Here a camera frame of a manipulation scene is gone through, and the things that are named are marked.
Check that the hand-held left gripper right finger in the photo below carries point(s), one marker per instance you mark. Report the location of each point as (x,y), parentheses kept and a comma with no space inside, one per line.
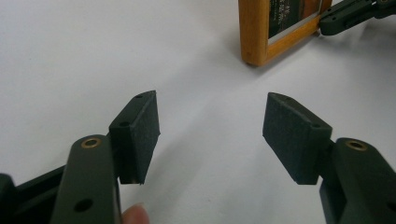
(294,140)

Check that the wooden photo frame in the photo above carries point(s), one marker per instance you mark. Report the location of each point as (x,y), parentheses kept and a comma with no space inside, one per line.
(253,34)

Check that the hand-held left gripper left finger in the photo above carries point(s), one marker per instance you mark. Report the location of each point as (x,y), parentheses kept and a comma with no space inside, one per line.
(137,137)

